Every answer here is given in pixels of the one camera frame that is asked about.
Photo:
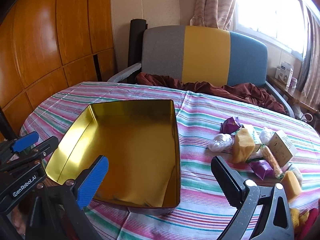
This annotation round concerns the floral beige curtain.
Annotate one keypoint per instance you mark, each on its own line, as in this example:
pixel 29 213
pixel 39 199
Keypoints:
pixel 213 13

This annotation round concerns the white product box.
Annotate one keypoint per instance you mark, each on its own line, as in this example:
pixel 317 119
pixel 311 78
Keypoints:
pixel 284 73

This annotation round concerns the wooden wardrobe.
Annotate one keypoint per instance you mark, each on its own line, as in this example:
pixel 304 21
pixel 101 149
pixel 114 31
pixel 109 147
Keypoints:
pixel 50 45

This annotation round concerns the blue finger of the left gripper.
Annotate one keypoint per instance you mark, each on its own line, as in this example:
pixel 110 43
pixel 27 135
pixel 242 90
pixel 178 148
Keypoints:
pixel 22 143

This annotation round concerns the wooden side table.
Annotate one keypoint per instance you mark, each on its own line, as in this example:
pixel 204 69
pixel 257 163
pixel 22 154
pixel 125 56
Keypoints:
pixel 294 96

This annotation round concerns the maroon blanket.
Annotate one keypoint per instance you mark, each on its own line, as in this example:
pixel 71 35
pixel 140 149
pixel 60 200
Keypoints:
pixel 245 92

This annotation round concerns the yellow sponge cake piece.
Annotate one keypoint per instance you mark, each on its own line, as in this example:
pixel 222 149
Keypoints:
pixel 243 146

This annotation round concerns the gold metal tin box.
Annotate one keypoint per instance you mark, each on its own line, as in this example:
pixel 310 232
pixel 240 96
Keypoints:
pixel 140 140

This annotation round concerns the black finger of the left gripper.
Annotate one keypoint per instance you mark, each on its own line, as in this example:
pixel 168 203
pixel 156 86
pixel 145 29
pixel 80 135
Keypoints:
pixel 39 152

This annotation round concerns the white plastic wrapped ball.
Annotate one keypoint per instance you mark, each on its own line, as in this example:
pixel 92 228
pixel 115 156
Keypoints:
pixel 221 142

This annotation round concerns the grey bed rail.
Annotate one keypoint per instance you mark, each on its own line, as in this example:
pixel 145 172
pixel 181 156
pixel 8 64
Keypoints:
pixel 124 74

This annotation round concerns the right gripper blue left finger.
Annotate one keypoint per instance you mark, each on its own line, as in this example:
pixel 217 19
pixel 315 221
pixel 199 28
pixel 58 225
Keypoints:
pixel 78 194

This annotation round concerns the green white essential oil box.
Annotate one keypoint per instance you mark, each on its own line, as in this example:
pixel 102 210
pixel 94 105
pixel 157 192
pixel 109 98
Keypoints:
pixel 282 148

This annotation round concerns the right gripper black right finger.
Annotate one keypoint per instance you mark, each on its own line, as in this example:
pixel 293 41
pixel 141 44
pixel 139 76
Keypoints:
pixel 274 221

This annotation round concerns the purple snack packet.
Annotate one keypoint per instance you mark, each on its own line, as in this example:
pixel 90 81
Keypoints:
pixel 230 125
pixel 262 169

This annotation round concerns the orange snack bar packet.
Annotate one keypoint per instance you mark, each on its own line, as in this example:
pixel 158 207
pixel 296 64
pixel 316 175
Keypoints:
pixel 269 157

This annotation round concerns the grey yellow blue headboard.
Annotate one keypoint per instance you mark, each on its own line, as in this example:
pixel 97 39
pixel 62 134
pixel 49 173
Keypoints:
pixel 196 54

